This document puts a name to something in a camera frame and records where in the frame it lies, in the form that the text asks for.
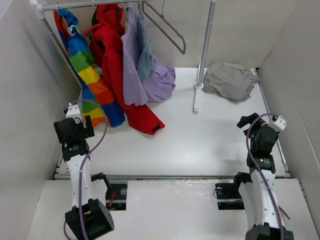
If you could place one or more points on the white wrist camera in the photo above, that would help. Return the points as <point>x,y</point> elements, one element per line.
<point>277,123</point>
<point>73,112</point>

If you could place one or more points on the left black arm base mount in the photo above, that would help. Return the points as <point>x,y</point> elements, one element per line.
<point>116,197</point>

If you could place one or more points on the white clothes rack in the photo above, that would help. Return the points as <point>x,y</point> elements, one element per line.
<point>40,10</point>

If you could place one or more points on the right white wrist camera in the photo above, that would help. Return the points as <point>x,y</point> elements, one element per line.
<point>277,123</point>

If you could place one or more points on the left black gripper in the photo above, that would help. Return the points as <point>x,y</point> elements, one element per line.
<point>87,130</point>

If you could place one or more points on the aluminium table rail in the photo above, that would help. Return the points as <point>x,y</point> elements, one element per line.
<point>164,177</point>

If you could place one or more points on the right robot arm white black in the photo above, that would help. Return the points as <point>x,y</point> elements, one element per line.
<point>257,187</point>

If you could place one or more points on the red jacket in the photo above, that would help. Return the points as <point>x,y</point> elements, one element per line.
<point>107,49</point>

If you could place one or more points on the grey trousers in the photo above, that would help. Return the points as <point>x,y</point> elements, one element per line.
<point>232,82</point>

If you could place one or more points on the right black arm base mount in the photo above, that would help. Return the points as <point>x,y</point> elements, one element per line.
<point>227,197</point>

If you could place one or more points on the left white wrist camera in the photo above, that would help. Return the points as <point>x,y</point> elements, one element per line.
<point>73,112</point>

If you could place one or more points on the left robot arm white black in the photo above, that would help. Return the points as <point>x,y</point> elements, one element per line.
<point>89,217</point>

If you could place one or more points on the lilac shirt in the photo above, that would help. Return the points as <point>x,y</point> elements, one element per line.
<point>145,80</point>

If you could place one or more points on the blue denim shorts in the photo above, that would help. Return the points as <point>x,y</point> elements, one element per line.
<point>146,66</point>

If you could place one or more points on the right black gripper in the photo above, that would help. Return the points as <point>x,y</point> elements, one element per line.
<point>244,120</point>

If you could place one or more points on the rainbow striped garment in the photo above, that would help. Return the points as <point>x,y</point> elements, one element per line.
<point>94,87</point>

